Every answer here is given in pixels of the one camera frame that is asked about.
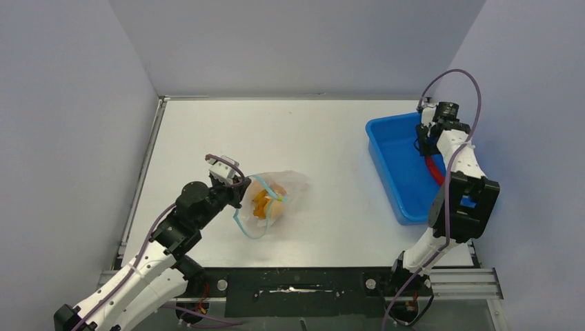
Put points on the clear zip top bag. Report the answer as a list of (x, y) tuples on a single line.
[(295, 183)]

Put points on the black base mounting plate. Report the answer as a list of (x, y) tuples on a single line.
[(295, 292)]

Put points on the blue plastic tray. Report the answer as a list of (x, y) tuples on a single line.
[(408, 184)]

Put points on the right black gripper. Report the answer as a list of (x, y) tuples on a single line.
[(424, 149)]

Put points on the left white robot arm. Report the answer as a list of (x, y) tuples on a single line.
[(161, 270)]

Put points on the red chili pepper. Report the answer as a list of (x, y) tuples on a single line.
[(434, 171)]

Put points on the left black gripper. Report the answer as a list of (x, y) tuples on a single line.
[(236, 189)]

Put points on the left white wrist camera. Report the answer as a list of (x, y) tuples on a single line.
[(223, 169)]

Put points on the orange fried chicken piece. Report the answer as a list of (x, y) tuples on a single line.
[(260, 204)]

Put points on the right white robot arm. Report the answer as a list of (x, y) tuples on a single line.
[(466, 198)]

